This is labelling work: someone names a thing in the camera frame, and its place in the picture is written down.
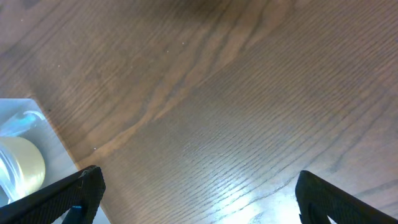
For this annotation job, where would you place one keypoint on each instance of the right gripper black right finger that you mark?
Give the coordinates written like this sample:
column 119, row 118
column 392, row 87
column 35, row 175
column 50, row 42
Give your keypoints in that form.
column 321, row 202

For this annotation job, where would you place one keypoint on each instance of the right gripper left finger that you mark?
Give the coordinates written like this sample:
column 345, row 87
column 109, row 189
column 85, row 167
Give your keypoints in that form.
column 77, row 196

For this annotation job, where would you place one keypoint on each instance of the yellow plastic bowl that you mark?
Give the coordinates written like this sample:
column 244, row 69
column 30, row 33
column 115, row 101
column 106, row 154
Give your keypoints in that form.
column 22, row 169

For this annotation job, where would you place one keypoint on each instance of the clear plastic storage container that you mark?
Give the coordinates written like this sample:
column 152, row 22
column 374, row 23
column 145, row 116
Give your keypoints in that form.
column 23, row 118

